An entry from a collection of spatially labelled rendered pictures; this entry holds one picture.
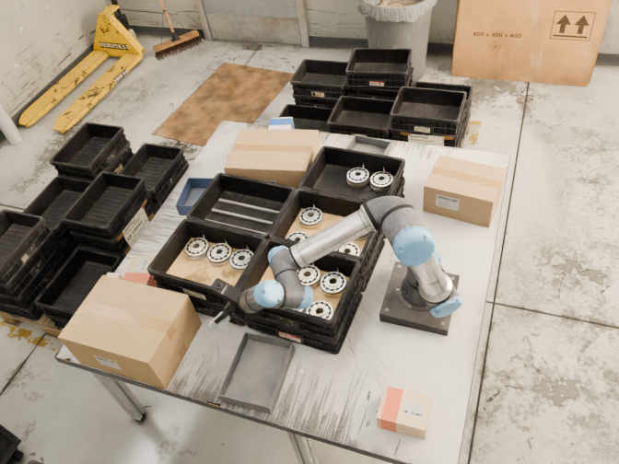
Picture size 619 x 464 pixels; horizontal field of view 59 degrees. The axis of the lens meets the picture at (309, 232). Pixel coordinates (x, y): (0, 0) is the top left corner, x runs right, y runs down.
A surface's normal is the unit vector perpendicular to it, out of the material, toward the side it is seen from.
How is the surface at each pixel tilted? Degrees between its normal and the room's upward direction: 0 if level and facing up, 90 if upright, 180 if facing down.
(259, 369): 0
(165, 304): 0
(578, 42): 75
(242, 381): 0
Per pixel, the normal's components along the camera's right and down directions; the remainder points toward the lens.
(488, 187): -0.13, -0.67
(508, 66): -0.35, 0.48
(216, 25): -0.33, 0.72
